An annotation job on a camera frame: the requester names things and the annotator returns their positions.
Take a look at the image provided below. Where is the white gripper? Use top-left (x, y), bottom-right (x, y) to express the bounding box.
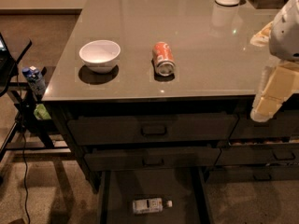
top-left (250, 62), bottom-right (299, 122)

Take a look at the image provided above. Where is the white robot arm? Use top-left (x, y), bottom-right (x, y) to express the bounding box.
top-left (250, 0), bottom-right (299, 122)

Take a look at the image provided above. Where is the top right drawer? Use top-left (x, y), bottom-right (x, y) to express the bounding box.
top-left (230, 110), bottom-right (299, 139)

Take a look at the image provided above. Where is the middle right drawer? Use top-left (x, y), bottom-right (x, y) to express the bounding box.
top-left (216, 144), bottom-right (299, 166)

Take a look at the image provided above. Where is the top left drawer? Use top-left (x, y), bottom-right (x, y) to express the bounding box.
top-left (67, 113), bottom-right (238, 146)

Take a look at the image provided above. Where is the open bottom left drawer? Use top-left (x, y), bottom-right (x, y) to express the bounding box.
top-left (97, 167), bottom-right (214, 224)

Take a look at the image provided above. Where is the middle left drawer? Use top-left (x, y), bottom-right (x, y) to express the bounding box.
top-left (84, 147), bottom-right (221, 171)

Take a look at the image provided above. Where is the blue bottle on side stand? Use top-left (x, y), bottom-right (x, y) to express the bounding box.
top-left (22, 66), bottom-right (46, 97)

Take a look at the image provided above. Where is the orange soda can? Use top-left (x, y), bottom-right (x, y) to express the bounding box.
top-left (152, 42), bottom-right (175, 77)

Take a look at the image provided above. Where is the white ceramic bowl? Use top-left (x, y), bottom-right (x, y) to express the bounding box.
top-left (79, 40), bottom-right (121, 74)

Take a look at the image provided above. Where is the green packet on stand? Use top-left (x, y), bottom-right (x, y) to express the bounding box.
top-left (34, 104), bottom-right (51, 120)

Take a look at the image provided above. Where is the black side table stand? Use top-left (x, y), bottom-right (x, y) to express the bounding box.
top-left (0, 38), bottom-right (73, 161)

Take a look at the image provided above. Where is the black cable on floor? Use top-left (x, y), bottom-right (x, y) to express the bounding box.
top-left (14, 65), bottom-right (32, 224)

